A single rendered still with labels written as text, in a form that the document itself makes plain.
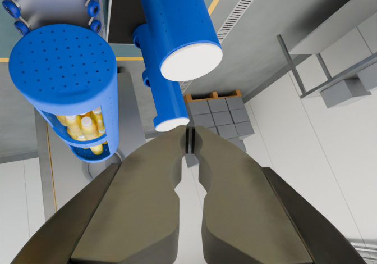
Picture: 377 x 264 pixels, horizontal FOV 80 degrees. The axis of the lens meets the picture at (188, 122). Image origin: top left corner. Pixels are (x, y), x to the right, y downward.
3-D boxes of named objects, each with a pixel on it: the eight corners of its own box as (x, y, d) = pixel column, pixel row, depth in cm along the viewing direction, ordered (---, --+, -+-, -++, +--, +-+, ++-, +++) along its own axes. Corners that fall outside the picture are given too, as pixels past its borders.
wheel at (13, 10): (7, 14, 62) (13, 11, 63) (18, 22, 61) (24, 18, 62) (-4, -1, 58) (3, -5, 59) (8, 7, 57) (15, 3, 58)
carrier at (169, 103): (151, 17, 186) (125, 34, 197) (178, 114, 163) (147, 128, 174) (169, 33, 212) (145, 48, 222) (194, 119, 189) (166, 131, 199)
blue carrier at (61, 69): (66, 126, 143) (76, 169, 136) (0, 26, 64) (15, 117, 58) (112, 115, 153) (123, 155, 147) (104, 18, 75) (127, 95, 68)
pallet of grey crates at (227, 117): (171, 112, 467) (187, 168, 436) (185, 94, 399) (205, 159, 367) (219, 106, 520) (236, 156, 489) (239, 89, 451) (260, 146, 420)
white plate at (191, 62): (157, 84, 107) (156, 82, 108) (210, 77, 116) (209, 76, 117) (167, 47, 82) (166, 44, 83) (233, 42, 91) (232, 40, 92)
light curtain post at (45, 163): (27, 26, 181) (51, 258, 136) (24, 21, 175) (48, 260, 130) (36, 26, 183) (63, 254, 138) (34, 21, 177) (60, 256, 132)
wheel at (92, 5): (94, 10, 70) (100, 13, 70) (86, 17, 67) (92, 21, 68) (94, -4, 66) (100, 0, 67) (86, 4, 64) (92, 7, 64)
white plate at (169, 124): (179, 116, 164) (178, 114, 164) (148, 130, 174) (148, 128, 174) (194, 121, 188) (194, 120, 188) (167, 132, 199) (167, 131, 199)
